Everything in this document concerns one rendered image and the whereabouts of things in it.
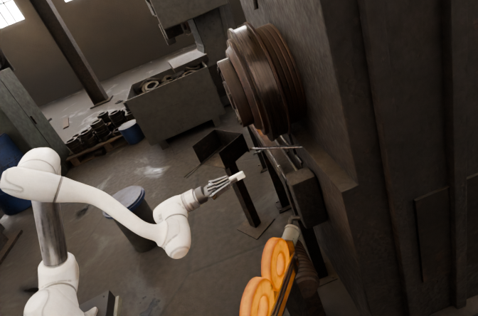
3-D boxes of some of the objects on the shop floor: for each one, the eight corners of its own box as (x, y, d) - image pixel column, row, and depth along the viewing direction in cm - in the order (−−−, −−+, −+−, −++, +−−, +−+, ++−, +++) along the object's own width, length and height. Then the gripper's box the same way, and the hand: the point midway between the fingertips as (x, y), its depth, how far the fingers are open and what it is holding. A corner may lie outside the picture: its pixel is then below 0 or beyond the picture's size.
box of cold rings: (218, 102, 457) (197, 53, 421) (230, 120, 383) (205, 62, 347) (154, 129, 449) (128, 81, 414) (154, 154, 375) (121, 97, 340)
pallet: (149, 116, 514) (137, 93, 494) (149, 134, 442) (134, 107, 422) (82, 146, 503) (67, 123, 483) (71, 169, 431) (52, 143, 411)
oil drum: (58, 178, 417) (16, 123, 378) (40, 203, 364) (-12, 143, 324) (18, 194, 417) (-29, 141, 377) (-5, 223, 364) (-63, 164, 324)
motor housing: (323, 302, 151) (296, 228, 127) (344, 349, 131) (317, 271, 107) (299, 312, 151) (267, 240, 127) (316, 360, 131) (284, 285, 107)
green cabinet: (28, 198, 395) (-62, 95, 328) (48, 170, 458) (-24, 80, 391) (62, 183, 396) (-21, 79, 328) (77, 158, 458) (11, 66, 391)
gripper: (200, 194, 145) (244, 172, 144) (202, 211, 133) (250, 187, 132) (192, 183, 141) (237, 160, 141) (193, 200, 130) (243, 175, 129)
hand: (237, 177), depth 137 cm, fingers closed
